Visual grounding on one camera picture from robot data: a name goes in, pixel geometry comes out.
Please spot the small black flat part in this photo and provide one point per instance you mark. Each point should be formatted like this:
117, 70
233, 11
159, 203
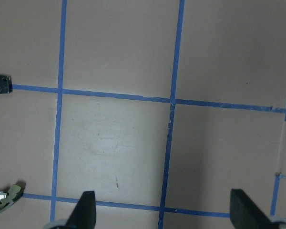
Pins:
5, 84

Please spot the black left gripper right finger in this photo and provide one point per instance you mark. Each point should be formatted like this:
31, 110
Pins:
245, 214

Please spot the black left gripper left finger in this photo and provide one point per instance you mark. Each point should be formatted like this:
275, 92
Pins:
84, 213

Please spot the olive brake shoe part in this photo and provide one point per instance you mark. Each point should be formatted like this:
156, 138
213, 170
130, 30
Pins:
10, 196

